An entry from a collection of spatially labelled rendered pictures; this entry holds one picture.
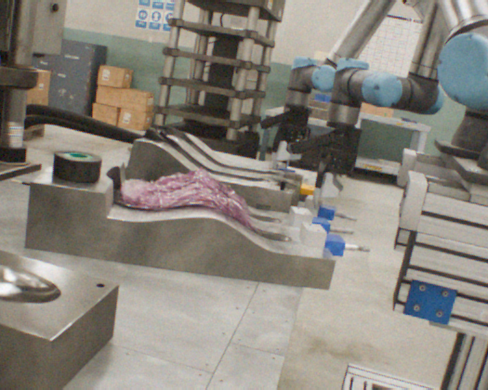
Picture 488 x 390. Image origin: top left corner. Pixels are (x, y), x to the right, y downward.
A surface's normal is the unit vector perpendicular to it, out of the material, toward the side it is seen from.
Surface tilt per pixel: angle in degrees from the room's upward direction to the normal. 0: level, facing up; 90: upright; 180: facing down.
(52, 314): 0
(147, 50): 90
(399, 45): 90
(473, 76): 96
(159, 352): 0
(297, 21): 90
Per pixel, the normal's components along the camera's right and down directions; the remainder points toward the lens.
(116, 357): 0.18, -0.96
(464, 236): -0.27, 0.15
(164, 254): 0.10, 0.22
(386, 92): 0.38, 0.26
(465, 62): -0.89, 0.04
